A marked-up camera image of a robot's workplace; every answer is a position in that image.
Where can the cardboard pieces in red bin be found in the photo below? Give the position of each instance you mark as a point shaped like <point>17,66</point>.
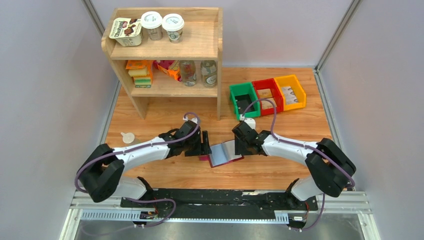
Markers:
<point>266,94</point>

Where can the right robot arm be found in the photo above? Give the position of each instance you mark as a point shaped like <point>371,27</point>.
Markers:
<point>330,169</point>

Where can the Chobani yogurt tub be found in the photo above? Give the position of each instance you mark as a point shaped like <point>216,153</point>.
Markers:
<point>127,31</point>

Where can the white-lidded paper cup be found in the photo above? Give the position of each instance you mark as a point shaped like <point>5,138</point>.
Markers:
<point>173,24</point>
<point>152,22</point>

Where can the wooden two-tier shelf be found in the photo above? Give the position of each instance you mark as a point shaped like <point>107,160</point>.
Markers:
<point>202,39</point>

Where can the right clear glass bottle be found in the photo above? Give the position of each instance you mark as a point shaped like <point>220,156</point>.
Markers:
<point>209,74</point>

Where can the clear glass bottle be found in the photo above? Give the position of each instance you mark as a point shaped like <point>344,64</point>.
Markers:
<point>188,72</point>
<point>209,74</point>

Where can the green plastic bin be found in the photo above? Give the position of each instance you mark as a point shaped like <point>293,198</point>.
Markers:
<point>242,95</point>

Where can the small clear squeeze bottle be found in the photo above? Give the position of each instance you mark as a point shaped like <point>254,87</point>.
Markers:
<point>129,139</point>

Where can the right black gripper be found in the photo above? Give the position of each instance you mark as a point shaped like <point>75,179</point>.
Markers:
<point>239,150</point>

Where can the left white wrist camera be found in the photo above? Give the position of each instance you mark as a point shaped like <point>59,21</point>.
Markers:
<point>191,116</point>

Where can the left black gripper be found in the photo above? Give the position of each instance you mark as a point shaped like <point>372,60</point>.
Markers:
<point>203,148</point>

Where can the yellow plastic bin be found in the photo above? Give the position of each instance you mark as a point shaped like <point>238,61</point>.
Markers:
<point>294,83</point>

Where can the red leather card holder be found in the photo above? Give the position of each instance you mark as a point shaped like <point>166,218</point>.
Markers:
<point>221,154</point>

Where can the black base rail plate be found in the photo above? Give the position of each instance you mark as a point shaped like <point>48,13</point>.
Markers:
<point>221,204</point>

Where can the orange snack box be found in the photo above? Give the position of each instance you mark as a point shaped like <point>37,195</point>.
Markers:
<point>169,67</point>

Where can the right white-lidded paper cup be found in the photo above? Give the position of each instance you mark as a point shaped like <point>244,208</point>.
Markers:
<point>173,24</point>

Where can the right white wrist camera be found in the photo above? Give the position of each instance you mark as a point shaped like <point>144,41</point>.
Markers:
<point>249,121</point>

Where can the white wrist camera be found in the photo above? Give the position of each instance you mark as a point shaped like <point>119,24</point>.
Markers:
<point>249,121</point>
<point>191,116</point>

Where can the white packet in yellow bin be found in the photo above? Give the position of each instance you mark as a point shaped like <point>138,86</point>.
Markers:
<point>289,95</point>

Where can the left clear glass bottle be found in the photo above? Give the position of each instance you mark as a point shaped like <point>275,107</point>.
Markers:
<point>188,72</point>

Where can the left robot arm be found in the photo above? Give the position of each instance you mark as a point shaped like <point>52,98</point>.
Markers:
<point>102,174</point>

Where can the left white-lidded paper cup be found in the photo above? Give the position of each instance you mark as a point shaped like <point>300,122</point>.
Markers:
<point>152,22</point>

